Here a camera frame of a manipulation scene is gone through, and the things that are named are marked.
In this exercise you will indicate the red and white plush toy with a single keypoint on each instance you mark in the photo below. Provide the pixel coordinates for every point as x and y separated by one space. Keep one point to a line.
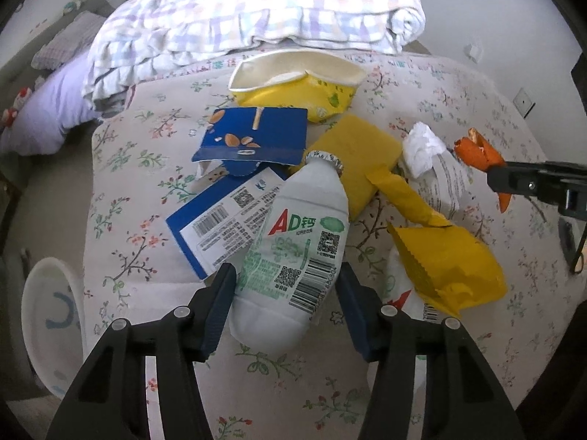
21 97
9 115

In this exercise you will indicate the white printed paper wrapper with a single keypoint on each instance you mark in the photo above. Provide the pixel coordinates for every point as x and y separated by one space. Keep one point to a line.
447 183

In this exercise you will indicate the white packet with red print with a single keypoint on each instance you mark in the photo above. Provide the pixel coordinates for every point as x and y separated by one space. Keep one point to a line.
403 291

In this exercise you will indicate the white plastic drink bottle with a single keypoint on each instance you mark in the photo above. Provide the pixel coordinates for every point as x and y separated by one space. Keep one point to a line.
284 256

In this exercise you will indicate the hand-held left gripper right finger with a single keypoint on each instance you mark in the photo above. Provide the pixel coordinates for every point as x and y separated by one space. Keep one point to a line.
355 311

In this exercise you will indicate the yellow sponge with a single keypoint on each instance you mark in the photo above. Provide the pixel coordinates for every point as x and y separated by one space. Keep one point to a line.
357 151

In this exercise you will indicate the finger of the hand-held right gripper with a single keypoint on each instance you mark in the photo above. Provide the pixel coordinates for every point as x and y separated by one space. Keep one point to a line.
527 178

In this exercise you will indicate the flattened blue cardboard box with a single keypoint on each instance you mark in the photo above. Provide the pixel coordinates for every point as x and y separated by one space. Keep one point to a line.
257 133

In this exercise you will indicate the white plastic bin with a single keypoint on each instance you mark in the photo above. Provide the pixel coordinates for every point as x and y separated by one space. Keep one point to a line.
50 321

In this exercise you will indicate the yellow plastic wrapper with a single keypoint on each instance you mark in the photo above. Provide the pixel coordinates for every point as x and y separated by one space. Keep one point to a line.
454 261

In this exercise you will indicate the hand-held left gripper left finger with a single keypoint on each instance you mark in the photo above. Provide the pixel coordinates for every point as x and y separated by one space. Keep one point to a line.
220 311

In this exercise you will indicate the crushed yellow paper bowl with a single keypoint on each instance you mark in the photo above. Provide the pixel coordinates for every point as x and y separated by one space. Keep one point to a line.
293 89

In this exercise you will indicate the checked pillow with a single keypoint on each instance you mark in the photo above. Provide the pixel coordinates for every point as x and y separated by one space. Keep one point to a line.
64 41

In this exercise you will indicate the white wall socket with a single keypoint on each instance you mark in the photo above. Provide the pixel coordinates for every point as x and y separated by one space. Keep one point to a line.
523 101
473 52

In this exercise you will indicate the folded checked quilt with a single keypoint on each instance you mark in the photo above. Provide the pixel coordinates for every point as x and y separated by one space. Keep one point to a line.
257 13

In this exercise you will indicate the orange peel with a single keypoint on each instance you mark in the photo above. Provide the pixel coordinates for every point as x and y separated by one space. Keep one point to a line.
474 153

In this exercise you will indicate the crumpled white tissue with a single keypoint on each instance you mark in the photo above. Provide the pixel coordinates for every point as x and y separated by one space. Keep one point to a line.
422 149

